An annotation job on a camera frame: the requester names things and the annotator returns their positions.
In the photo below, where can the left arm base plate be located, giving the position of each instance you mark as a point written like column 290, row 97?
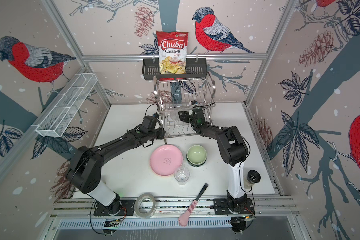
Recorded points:
column 122, row 207

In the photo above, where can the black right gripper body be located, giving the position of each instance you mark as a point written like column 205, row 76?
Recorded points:
column 186, row 118

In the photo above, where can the clear tape roll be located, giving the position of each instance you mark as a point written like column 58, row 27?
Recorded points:
column 145, row 206

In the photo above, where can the black wire wall basket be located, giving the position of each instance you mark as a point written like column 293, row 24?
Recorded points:
column 195, row 68

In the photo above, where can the light green bowl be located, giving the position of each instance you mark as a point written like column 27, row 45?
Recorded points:
column 197, row 153

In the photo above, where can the pink plate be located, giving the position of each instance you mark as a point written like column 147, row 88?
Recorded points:
column 165, row 160

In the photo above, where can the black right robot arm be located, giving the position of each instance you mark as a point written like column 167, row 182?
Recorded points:
column 233, row 150

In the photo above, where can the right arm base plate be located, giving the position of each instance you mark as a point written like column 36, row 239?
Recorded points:
column 228, row 207

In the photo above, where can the steel two-tier dish rack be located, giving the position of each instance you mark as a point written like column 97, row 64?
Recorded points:
column 176, row 93

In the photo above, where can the green leaf patterned bowl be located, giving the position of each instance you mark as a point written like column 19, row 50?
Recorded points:
column 198, row 164

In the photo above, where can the red Chuba cassava chips bag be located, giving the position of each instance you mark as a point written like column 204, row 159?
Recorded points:
column 172, row 52

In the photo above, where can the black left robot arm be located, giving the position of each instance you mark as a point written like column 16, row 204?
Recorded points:
column 85, row 170

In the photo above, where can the pink cat paw spatula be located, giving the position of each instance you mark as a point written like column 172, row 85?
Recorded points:
column 184, row 218

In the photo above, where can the white mesh wall shelf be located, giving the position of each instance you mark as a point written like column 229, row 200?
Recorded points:
column 60, row 116

